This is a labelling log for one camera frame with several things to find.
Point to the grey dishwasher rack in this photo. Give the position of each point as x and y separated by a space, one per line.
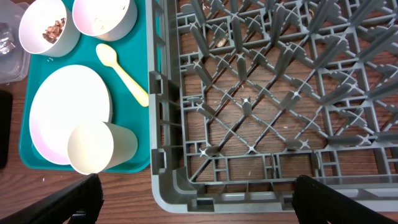
245 96

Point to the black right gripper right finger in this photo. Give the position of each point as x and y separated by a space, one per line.
315 202

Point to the clear plastic bin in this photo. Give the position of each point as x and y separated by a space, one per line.
15 64

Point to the white round plate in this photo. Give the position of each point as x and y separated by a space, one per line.
68 96

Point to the white plastic cup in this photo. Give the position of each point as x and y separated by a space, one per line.
95 146

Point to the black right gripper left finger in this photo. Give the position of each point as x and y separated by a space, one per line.
80 202

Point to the white bowl with food scraps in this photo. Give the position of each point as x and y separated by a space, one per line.
38 16

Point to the yellow plastic spoon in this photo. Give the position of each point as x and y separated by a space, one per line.
108 57

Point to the brown food scraps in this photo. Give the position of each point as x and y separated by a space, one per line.
52 33

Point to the black tray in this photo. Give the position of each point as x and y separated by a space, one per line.
5 125

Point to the pink empty bowl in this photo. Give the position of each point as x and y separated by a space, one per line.
107 20

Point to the teal plastic tray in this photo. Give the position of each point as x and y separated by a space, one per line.
127 112

